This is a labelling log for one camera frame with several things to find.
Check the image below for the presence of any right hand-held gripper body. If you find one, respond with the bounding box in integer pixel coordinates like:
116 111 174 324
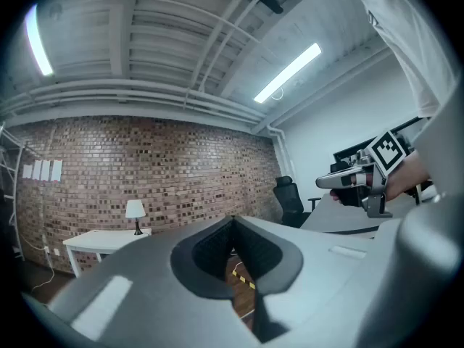
356 128 415 219

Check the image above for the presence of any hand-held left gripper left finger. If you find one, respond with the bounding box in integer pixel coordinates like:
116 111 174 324
21 215 262 348

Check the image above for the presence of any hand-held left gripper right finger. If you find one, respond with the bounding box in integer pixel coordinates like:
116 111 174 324
231 215 403 348

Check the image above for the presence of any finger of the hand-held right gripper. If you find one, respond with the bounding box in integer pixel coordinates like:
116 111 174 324
315 170 365 189

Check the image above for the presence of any person's right forearm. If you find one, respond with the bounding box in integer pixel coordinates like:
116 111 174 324
384 149 434 199

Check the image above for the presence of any person's right hand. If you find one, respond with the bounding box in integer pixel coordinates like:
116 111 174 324
328 186 363 208

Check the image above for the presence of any black framed partition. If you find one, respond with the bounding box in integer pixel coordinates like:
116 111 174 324
332 116 434 167

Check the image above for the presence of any grey desk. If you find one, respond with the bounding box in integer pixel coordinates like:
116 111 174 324
299 188 442 236

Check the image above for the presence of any black office chair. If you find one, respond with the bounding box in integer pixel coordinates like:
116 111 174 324
272 175 323 228

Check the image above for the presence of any white square table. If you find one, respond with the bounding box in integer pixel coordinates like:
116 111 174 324
62 228 153 280

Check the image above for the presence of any yellow black floor tape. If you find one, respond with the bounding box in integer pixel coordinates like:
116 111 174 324
231 270 257 290

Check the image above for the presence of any white shade table lamp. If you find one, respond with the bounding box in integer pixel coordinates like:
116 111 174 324
125 199 147 236

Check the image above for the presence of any long ceiling light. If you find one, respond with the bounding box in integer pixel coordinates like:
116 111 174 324
252 42 323 104
24 4 55 77

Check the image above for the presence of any white shirt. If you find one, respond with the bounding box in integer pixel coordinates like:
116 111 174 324
344 0 458 120

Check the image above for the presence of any metal rack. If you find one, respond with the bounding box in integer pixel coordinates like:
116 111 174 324
0 121 27 261

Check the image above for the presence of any white wall pipe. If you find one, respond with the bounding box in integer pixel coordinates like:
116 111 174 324
266 123 295 181

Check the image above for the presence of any long white floor cable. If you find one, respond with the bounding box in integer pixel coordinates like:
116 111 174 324
30 246 56 294

